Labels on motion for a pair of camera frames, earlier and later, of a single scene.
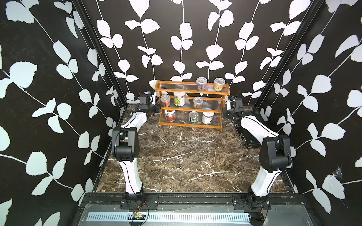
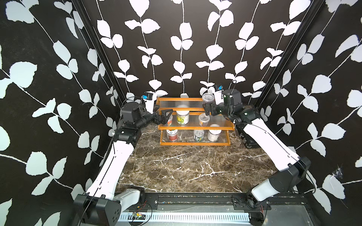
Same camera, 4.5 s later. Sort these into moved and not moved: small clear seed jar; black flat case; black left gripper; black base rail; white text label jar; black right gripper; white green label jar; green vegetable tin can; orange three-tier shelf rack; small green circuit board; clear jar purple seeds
Moved: black right gripper; white text label jar; clear jar purple seeds; orange three-tier shelf rack; black left gripper; small clear seed jar; green vegetable tin can; white green label jar
Not moved: small green circuit board; black base rail; black flat case
